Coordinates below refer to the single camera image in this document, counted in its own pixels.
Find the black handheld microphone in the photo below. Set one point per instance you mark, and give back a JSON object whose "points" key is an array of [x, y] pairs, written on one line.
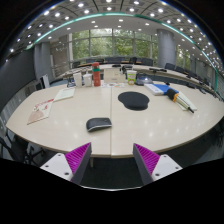
{"points": [[178, 98]]}

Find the paper cup with green print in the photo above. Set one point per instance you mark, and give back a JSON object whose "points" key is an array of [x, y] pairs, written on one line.
{"points": [[131, 77]]}

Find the white cardboard box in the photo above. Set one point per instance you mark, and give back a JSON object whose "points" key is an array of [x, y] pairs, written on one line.
{"points": [[113, 75]]}

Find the colourful printed leaflet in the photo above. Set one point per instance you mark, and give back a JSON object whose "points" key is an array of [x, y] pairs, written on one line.
{"points": [[113, 84]]}

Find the black mouse pad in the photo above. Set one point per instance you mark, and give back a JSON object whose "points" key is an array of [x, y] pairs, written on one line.
{"points": [[134, 100]]}

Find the white booklet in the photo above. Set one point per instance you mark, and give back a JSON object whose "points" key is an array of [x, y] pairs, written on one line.
{"points": [[65, 93]]}

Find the black computer mouse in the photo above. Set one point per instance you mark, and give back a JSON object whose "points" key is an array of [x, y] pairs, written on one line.
{"points": [[99, 124]]}

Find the red and white brochure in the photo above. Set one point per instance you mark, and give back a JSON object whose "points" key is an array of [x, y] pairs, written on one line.
{"points": [[40, 111]]}

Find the blue and white book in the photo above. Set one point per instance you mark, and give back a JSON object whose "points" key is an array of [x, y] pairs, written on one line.
{"points": [[160, 88]]}

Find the white lidded cup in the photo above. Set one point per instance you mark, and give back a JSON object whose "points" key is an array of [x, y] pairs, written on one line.
{"points": [[87, 80]]}

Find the red drink bottle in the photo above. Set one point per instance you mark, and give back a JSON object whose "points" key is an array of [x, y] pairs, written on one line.
{"points": [[96, 75]]}

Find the grey conference desk unit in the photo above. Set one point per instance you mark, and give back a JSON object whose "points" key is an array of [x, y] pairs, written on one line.
{"points": [[144, 80]]}

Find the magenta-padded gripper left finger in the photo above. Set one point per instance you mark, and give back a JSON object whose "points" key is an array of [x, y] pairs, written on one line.
{"points": [[77, 158]]}

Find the ceiling lights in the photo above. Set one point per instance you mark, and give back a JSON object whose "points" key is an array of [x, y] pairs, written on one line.
{"points": [[81, 5]]}

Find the black office chairs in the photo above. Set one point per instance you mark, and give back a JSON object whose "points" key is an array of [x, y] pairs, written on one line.
{"points": [[170, 66]]}

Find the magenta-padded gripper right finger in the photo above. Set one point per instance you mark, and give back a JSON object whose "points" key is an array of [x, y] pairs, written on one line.
{"points": [[146, 160]]}

